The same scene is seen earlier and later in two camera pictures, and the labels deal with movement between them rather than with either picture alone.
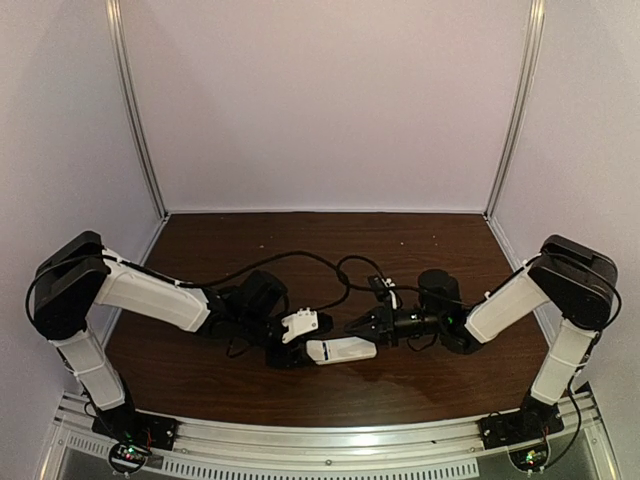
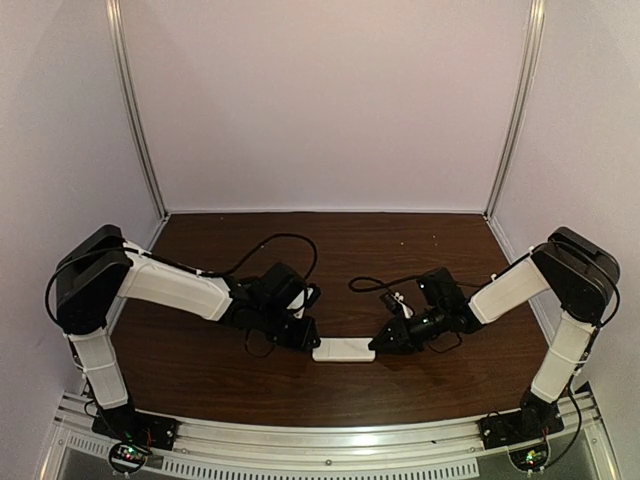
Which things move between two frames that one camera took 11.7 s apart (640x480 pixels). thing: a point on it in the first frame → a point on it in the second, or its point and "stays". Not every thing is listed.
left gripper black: x=279 y=356 → x=298 y=338
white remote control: x=339 y=350 stays
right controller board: x=531 y=459 stays
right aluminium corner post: x=536 y=28 stays
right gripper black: x=385 y=325 → x=400 y=331
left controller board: x=128 y=457 stays
